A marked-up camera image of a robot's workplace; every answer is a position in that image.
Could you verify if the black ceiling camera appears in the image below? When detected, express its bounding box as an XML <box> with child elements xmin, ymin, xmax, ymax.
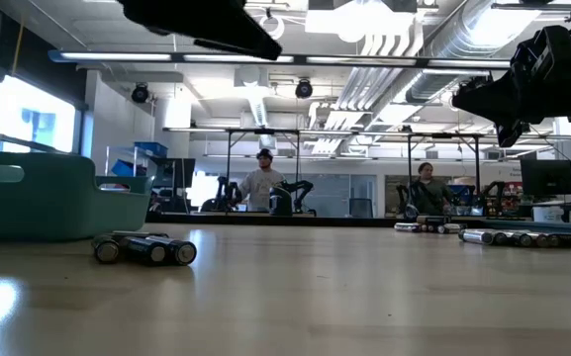
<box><xmin>131</xmin><ymin>82</ymin><xmax>150</xmax><ymax>105</ymax></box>
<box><xmin>294</xmin><ymin>77</ymin><xmax>315</xmax><ymax>100</ymax></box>

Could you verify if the black workstation frame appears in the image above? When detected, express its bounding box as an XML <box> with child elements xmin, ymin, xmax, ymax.
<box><xmin>163</xmin><ymin>126</ymin><xmax>302</xmax><ymax>215</ymax></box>
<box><xmin>406</xmin><ymin>131</ymin><xmax>488</xmax><ymax>215</ymax></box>

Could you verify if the silver ventilation duct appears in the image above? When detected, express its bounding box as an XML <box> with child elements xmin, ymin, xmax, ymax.
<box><xmin>405</xmin><ymin>0</ymin><xmax>497</xmax><ymax>106</ymax></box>

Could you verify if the black computer monitor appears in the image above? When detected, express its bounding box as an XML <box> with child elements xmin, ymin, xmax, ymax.
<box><xmin>520</xmin><ymin>157</ymin><xmax>571</xmax><ymax>198</ymax></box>
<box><xmin>153</xmin><ymin>157</ymin><xmax>197</xmax><ymax>190</ymax></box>

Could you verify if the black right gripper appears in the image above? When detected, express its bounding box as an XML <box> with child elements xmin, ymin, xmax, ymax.
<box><xmin>451</xmin><ymin>24</ymin><xmax>571</xmax><ymax>148</ymax></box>

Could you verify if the black beam with light strips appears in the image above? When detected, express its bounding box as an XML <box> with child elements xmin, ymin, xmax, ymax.
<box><xmin>48</xmin><ymin>47</ymin><xmax>514</xmax><ymax>69</ymax></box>

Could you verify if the white ceiling light panel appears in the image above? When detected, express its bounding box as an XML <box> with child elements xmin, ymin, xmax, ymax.
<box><xmin>304</xmin><ymin>8</ymin><xmax>419</xmax><ymax>45</ymax></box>

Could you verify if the person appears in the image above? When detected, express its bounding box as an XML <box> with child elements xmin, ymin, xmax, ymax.
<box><xmin>238</xmin><ymin>147</ymin><xmax>287</xmax><ymax>213</ymax></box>
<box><xmin>410</xmin><ymin>161</ymin><xmax>453</xmax><ymax>217</ymax></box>

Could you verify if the black table frame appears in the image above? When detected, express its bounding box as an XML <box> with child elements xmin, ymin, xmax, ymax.
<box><xmin>144</xmin><ymin>211</ymin><xmax>571</xmax><ymax>234</ymax></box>

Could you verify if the white cable coil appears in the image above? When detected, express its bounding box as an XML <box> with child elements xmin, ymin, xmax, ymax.
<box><xmin>263</xmin><ymin>13</ymin><xmax>286</xmax><ymax>41</ymax></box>

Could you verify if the white box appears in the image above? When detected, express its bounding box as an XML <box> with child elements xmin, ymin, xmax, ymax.
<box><xmin>531</xmin><ymin>205</ymin><xmax>566</xmax><ymax>223</ymax></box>

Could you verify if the green plastic bin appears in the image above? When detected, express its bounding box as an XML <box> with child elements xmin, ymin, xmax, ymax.
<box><xmin>0</xmin><ymin>150</ymin><xmax>153</xmax><ymax>243</ymax></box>

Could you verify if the dark waste bin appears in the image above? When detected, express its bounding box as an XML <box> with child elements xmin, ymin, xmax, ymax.
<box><xmin>348</xmin><ymin>197</ymin><xmax>375</xmax><ymax>220</ymax></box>

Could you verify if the blue storage crate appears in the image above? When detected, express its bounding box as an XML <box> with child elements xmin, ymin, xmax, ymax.
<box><xmin>111</xmin><ymin>158</ymin><xmax>137</xmax><ymax>178</ymax></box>
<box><xmin>134</xmin><ymin>141</ymin><xmax>169</xmax><ymax>159</ymax></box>

